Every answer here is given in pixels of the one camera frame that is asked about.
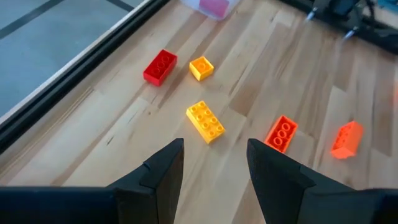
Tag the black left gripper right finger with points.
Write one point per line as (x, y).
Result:
(289, 193)

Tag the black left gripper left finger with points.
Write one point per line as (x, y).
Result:
(155, 186)

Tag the red-orange toy brick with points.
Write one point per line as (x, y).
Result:
(281, 133)

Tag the orange toy brick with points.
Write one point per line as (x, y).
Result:
(346, 140)

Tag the yellow toy brick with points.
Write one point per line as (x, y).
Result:
(206, 123)

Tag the red toy brick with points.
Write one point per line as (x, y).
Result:
(214, 7)
(160, 67)

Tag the small yellow-orange toy brick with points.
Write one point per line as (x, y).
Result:
(201, 69)

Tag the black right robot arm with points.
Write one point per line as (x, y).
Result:
(342, 6)

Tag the silver metal peg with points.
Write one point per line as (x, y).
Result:
(349, 32)
(311, 14)

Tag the clear plastic bin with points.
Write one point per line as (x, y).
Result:
(191, 5)

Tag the black aluminium table frame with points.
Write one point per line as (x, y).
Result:
(77, 71)

